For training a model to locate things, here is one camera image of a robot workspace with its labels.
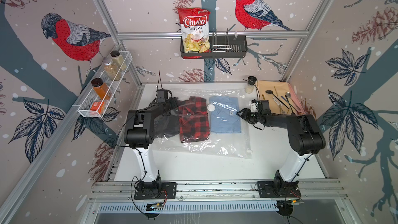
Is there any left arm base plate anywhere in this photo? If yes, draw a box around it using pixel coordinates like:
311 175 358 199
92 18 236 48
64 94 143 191
133 181 177 200

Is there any black wire wall basket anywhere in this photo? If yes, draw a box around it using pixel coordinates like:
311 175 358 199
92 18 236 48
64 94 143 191
180 31 248 59

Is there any white handled fork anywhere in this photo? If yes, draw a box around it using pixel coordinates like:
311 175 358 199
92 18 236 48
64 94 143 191
273 97 286 114

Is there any beige cloth napkin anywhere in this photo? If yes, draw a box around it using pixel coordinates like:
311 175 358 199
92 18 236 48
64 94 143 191
256 80 300 115

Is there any iridescent spoon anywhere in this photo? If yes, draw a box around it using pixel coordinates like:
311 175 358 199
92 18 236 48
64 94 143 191
286 92 304 114

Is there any spice jar silver lid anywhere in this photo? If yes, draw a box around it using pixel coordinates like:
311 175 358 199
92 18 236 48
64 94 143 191
103 58 121 81

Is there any spice jar black lid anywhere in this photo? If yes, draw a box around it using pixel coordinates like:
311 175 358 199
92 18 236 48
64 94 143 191
110 50 127 71

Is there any small orange box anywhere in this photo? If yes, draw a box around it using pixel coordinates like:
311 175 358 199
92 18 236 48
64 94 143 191
90 101 106 114

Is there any clear acrylic wall shelf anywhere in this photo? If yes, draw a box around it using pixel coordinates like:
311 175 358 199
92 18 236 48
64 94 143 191
78 51 132 119

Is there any clear plastic vacuum bag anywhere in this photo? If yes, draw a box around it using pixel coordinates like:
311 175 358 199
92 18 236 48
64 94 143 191
152 89 251 159

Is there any Chuba cassava chips bag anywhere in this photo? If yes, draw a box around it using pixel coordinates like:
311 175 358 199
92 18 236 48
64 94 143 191
177 8 210 59

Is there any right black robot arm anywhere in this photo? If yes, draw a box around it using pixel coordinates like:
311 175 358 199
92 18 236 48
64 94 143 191
236 100 326 191

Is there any red black plaid cloth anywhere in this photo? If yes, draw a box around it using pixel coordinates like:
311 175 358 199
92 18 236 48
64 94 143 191
178 96 210 143

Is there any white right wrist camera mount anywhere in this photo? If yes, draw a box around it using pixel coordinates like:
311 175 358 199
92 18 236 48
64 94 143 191
250 100 259 113

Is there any dark grey striped shirt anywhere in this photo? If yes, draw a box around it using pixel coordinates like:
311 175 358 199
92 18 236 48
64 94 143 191
154 97 180 138

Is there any blue cloth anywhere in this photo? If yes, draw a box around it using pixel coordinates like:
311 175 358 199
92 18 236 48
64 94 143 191
209 96 241 134

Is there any black ladle spoon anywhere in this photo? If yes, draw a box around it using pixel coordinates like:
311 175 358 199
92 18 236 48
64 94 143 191
265 90 288 108

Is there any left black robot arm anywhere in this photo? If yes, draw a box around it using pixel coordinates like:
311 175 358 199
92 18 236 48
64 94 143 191
123 88 177 200

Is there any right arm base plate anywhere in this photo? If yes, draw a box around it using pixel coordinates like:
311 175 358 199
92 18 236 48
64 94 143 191
255 181 302 198

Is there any glass shaker black lid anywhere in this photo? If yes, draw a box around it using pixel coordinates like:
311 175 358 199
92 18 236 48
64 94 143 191
244 76 257 94

